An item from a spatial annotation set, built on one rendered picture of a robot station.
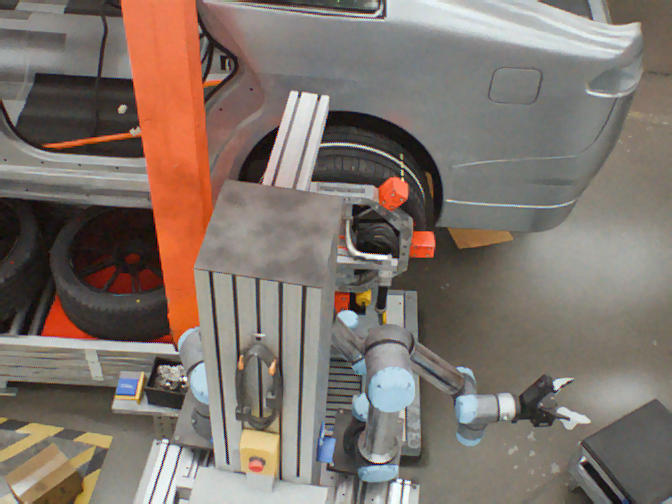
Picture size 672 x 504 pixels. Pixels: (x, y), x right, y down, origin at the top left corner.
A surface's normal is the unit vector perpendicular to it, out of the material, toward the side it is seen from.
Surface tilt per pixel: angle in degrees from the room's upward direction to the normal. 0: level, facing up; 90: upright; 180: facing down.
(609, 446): 0
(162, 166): 90
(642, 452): 0
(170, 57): 90
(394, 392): 82
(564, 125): 90
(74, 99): 7
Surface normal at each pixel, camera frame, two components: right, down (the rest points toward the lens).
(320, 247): 0.05, -0.66
